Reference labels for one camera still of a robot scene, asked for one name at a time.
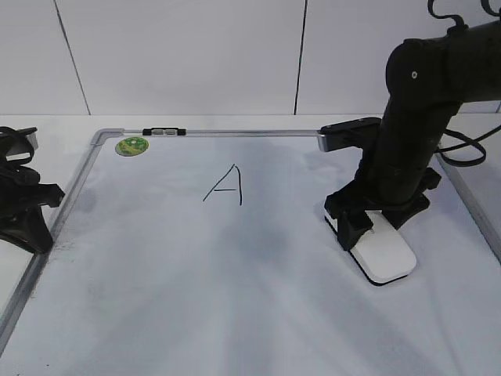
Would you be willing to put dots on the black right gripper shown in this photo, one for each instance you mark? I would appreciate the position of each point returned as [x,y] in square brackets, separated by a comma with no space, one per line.
[394,184]

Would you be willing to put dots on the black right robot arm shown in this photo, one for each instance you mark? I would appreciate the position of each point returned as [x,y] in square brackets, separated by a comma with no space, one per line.
[428,81]

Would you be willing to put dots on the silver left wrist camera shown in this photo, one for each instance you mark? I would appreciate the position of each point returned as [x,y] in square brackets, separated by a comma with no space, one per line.
[15,142]

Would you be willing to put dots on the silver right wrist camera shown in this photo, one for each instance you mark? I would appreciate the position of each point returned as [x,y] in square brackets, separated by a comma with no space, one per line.
[360,133]

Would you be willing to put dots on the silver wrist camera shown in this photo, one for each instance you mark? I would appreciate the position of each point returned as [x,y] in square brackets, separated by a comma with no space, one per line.
[15,142]
[360,133]

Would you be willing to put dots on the white whiteboard eraser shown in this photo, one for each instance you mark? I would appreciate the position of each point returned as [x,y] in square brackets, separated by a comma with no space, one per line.
[381,253]

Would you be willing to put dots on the green round magnet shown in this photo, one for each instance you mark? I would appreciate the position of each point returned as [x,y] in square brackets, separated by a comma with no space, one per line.
[132,146]

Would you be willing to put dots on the black whiteboard hanger clip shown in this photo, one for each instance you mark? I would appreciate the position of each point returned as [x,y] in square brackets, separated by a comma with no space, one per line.
[164,131]

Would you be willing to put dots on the white whiteboard with grey frame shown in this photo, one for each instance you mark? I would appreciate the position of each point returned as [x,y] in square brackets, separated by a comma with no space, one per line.
[211,256]

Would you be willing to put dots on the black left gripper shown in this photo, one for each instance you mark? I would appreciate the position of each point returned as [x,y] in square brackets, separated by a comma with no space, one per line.
[22,195]

